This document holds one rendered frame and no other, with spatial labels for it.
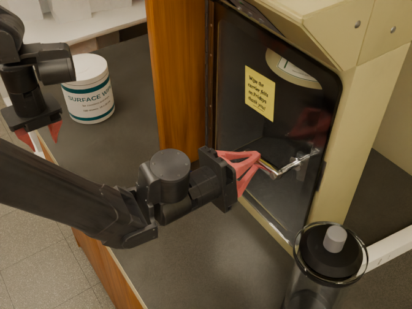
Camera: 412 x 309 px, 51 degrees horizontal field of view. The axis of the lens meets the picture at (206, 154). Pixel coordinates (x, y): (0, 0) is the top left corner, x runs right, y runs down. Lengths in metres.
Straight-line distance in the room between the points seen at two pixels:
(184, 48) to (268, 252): 0.45
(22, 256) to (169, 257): 1.35
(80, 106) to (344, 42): 0.81
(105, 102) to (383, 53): 0.79
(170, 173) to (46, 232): 1.68
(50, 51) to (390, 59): 0.55
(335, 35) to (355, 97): 0.14
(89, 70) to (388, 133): 0.79
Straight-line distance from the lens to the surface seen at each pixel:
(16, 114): 0.90
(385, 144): 1.21
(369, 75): 0.62
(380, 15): 0.57
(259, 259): 0.91
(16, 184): 0.48
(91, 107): 1.19
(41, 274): 2.10
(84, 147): 1.16
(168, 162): 0.59
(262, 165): 0.72
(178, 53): 0.87
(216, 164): 0.66
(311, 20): 0.47
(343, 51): 0.54
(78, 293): 2.00
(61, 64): 0.82
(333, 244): 0.64
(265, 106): 0.73
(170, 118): 0.95
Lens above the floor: 1.71
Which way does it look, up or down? 44 degrees down
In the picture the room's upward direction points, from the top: straight up
